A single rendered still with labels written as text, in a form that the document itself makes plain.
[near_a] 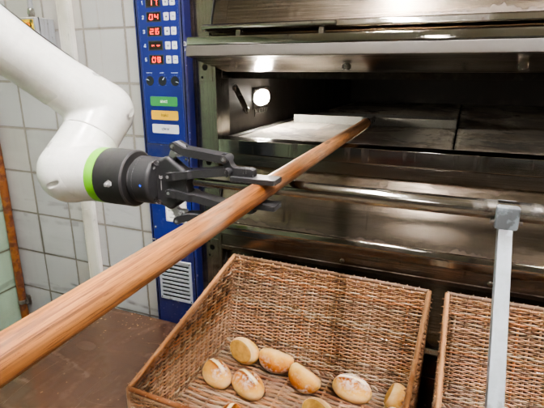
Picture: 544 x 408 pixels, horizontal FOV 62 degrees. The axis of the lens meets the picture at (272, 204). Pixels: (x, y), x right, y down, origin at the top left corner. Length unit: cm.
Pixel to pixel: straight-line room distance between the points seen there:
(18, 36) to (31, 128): 93
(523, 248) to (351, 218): 39
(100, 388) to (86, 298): 97
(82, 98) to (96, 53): 66
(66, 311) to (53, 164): 48
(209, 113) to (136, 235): 49
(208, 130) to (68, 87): 54
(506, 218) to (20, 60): 78
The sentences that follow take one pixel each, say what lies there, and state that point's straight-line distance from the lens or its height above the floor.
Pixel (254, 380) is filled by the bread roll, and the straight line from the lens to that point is 118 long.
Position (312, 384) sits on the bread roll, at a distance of 118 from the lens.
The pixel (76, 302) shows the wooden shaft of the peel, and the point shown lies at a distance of 36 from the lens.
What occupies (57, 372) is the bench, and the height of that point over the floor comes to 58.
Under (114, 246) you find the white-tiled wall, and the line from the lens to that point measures 161.
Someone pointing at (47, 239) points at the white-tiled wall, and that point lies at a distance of 183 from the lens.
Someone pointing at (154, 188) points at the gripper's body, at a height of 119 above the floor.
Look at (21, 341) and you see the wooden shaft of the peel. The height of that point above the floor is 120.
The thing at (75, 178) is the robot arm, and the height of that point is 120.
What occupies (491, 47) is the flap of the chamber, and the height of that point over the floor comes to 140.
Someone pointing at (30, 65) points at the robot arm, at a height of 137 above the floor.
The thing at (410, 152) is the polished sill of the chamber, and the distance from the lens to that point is 112.
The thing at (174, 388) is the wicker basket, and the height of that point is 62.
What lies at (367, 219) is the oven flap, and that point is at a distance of 117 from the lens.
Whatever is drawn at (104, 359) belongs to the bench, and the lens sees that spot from 143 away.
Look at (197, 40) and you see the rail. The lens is 113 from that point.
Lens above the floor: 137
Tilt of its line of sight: 17 degrees down
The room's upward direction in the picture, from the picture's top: straight up
